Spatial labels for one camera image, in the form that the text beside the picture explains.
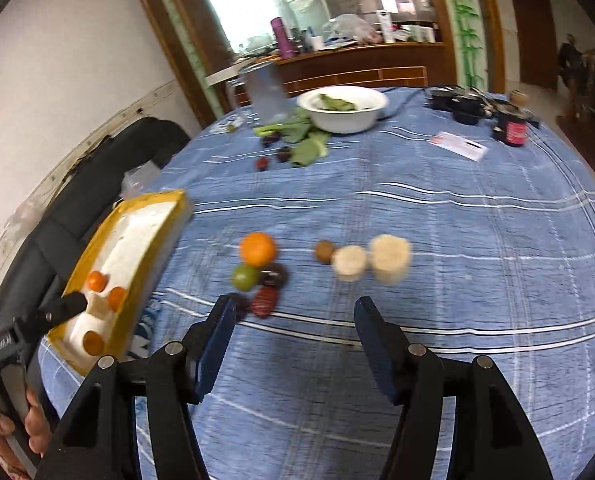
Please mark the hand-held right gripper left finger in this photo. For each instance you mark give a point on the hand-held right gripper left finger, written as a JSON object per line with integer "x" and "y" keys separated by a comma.
{"x": 217, "y": 345}

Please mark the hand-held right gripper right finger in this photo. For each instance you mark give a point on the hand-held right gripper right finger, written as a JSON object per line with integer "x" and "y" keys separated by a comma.
{"x": 377, "y": 355}

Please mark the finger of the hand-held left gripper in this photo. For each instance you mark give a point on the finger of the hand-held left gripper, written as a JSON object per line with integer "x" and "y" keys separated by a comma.
{"x": 64, "y": 304}

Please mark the small orange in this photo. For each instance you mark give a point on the small orange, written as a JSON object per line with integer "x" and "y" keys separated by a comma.
{"x": 116, "y": 297}
{"x": 96, "y": 280}
{"x": 93, "y": 342}

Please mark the dark purple plum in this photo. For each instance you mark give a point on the dark purple plum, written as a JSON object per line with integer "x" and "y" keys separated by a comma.
{"x": 272, "y": 137}
{"x": 283, "y": 154}
{"x": 242, "y": 307}
{"x": 273, "y": 275}

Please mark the red jujube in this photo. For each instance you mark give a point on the red jujube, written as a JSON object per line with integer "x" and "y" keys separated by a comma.
{"x": 264, "y": 301}

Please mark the green grape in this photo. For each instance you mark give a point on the green grape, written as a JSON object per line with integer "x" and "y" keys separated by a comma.
{"x": 245, "y": 276}

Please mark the large orange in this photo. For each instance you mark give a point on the large orange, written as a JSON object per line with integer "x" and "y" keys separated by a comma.
{"x": 258, "y": 248}

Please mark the yellow cardboard box white lining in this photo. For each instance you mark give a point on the yellow cardboard box white lining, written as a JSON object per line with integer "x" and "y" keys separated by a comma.
{"x": 142, "y": 225}

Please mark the black leather sofa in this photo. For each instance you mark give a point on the black leather sofa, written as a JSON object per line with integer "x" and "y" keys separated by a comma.
{"x": 62, "y": 210}

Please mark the clear plastic bag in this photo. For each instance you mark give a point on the clear plastic bag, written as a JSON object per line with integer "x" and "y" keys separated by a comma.
{"x": 137, "y": 180}

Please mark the small red fruit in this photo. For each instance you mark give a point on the small red fruit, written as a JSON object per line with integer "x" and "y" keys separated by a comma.
{"x": 262, "y": 162}

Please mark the green leafy vegetable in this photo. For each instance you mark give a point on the green leafy vegetable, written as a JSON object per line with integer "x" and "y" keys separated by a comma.
{"x": 305, "y": 150}

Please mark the white paper card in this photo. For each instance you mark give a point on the white paper card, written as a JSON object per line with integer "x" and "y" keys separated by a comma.
{"x": 460, "y": 145}

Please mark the white bowl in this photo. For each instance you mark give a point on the white bowl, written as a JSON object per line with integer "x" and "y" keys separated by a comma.
{"x": 342, "y": 117}

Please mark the green leaves in bowl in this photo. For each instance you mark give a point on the green leaves in bowl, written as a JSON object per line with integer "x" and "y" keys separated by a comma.
{"x": 335, "y": 102}

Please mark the clear glass mug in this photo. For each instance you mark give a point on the clear glass mug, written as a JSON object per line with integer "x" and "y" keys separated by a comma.
{"x": 262, "y": 92}

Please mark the dark red jar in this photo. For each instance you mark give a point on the dark red jar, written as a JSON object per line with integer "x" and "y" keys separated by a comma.
{"x": 511, "y": 130}

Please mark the wood framed glass partition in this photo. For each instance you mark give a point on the wood framed glass partition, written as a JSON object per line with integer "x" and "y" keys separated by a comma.
{"x": 177, "y": 35}

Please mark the beige tape roll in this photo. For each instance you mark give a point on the beige tape roll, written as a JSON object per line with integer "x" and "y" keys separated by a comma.
{"x": 518, "y": 97}

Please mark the wooden counter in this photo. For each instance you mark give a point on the wooden counter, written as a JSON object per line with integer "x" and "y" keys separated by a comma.
{"x": 367, "y": 57}

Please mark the purple thermos bottle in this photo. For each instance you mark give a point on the purple thermos bottle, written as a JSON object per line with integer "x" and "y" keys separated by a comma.
{"x": 282, "y": 37}

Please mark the white cup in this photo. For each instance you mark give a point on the white cup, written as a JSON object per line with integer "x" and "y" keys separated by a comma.
{"x": 316, "y": 42}

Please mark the white plastic container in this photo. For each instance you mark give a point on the white plastic container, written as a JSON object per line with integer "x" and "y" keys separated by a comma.
{"x": 422, "y": 33}

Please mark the white plastic bag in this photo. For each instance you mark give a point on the white plastic bag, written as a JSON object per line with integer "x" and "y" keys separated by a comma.
{"x": 350, "y": 27}

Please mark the white tube bottle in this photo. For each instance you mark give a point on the white tube bottle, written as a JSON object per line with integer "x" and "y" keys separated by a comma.
{"x": 386, "y": 25}

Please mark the brown wooden door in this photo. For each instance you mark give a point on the brown wooden door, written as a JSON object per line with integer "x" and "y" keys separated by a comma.
{"x": 530, "y": 35}

